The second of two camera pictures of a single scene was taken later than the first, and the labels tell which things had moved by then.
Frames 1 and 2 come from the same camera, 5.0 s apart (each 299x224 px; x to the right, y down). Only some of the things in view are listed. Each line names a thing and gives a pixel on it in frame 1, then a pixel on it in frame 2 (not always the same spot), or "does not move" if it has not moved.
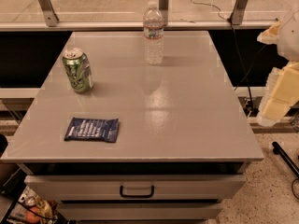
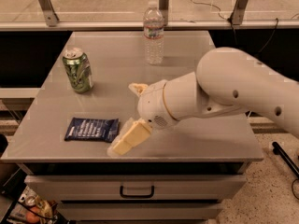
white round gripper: x=290 y=37 → x=151 y=105
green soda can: x=78 y=67 does not move
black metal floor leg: x=277 y=150 does not move
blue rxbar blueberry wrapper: x=92 y=130 does not move
